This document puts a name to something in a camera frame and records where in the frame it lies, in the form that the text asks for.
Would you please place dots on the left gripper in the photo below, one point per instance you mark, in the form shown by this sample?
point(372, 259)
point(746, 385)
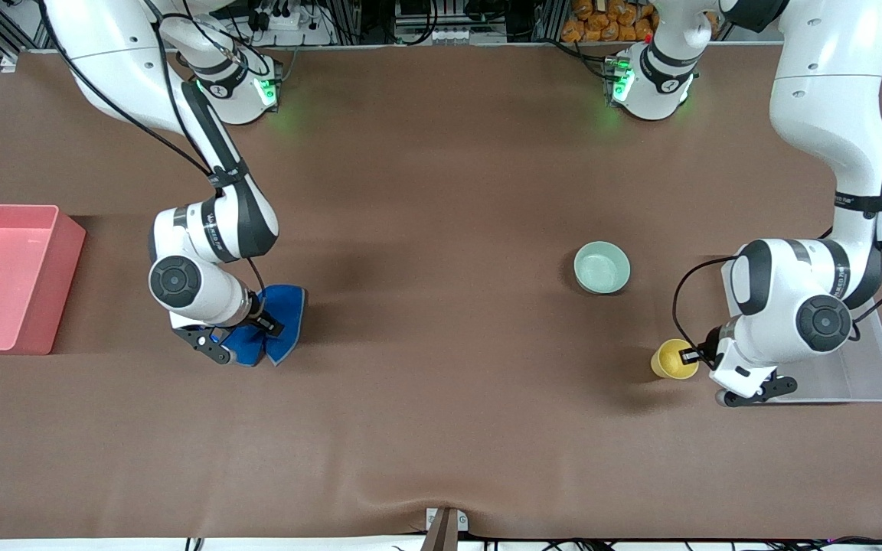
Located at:
point(707, 343)

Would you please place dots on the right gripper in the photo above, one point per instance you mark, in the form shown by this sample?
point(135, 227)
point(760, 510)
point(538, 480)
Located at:
point(262, 316)

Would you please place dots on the blue cloth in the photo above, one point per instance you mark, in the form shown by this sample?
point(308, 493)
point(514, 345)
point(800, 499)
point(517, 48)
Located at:
point(288, 314)

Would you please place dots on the yellow cup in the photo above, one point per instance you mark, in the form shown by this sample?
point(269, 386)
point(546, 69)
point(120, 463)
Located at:
point(671, 361)

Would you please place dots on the pale green bowl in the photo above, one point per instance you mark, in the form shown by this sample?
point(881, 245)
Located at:
point(602, 268)

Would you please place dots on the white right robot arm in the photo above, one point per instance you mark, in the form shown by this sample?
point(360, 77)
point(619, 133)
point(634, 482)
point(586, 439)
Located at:
point(104, 46)

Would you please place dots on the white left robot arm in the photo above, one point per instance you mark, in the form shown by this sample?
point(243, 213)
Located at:
point(831, 76)

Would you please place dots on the clear plastic bin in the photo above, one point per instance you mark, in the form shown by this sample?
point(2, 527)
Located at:
point(870, 367)

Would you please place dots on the pink plastic bin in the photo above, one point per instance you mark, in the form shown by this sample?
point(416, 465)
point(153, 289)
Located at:
point(12, 283)

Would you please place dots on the brown table mat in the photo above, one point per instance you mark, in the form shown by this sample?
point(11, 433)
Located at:
point(441, 191)

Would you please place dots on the white power strip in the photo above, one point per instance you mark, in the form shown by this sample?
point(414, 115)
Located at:
point(288, 21)

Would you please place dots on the orange packaged goods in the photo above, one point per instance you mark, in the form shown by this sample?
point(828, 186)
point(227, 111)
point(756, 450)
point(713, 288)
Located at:
point(602, 27)

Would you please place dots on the metal table edge bracket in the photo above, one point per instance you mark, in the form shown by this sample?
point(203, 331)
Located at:
point(441, 532)

